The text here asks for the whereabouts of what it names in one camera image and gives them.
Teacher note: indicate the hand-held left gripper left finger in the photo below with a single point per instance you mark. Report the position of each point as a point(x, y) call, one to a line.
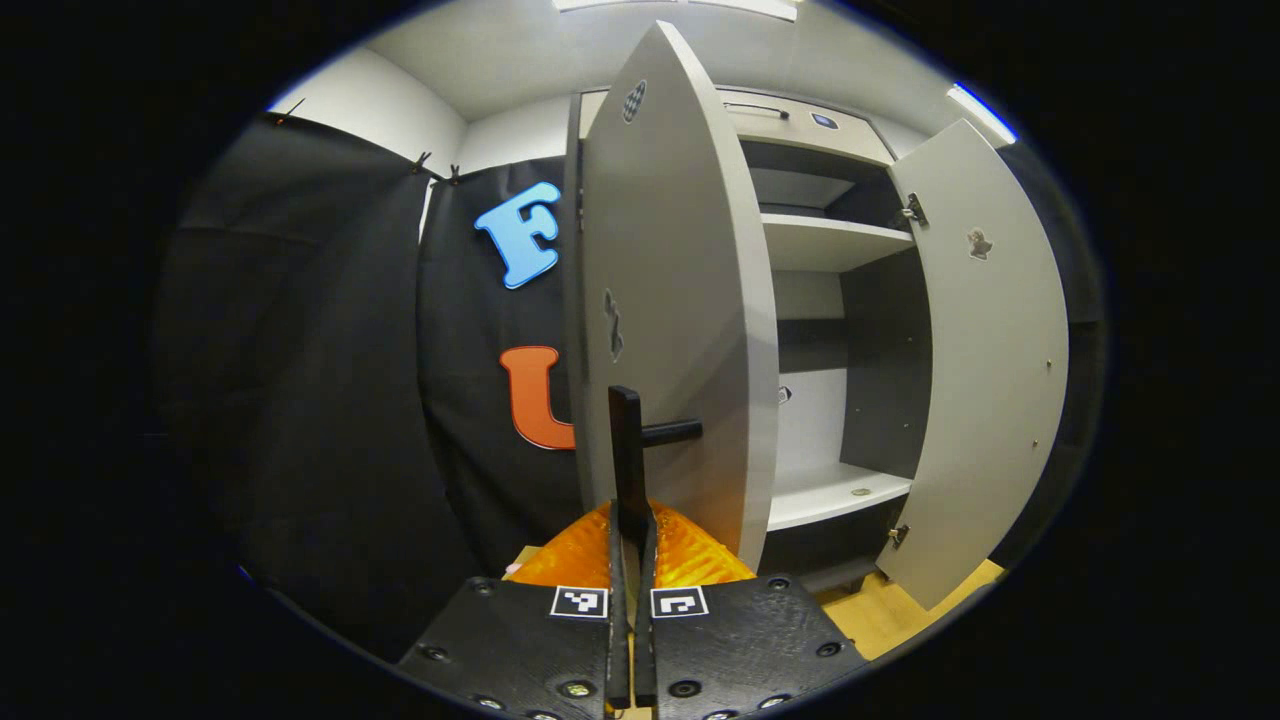
point(618, 620)

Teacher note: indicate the grey cabinet drawer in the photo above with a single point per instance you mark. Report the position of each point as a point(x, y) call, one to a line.
point(850, 138)

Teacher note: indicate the small ceiling light panel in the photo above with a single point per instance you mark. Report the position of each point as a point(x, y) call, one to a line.
point(980, 112)

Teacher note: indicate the black backdrop cloth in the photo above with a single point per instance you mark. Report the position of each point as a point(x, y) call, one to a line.
point(330, 350)

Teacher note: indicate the shoe cabinet door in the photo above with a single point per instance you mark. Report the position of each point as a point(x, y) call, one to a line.
point(680, 250)
point(990, 350)

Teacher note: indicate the large ceiling light panel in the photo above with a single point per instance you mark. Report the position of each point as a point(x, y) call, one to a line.
point(700, 6)

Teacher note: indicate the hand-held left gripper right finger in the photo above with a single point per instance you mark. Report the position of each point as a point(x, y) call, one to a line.
point(645, 620)

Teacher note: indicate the grey double-door shoe cabinet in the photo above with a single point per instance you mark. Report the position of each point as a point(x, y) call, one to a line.
point(815, 240)

